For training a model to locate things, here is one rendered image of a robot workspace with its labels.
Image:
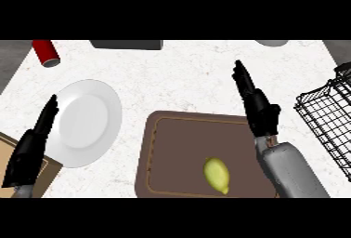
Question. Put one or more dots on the tan wooden board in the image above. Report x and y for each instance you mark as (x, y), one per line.
(41, 176)

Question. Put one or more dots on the grey round object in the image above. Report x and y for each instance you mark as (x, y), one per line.
(271, 42)

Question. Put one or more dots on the white round plate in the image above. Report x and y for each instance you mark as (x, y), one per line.
(85, 122)

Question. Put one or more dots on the dark grey rectangular block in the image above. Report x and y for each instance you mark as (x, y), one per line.
(126, 44)

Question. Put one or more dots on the red can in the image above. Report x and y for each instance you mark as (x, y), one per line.
(45, 53)

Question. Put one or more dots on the yellow lemon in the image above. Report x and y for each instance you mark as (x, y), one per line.
(216, 174)

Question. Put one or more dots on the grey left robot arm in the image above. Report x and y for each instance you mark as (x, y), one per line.
(23, 191)

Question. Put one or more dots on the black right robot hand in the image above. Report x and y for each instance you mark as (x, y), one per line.
(258, 108)

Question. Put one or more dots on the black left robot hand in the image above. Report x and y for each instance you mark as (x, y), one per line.
(28, 152)

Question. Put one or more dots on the brown rectangular tray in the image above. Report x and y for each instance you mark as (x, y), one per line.
(182, 155)

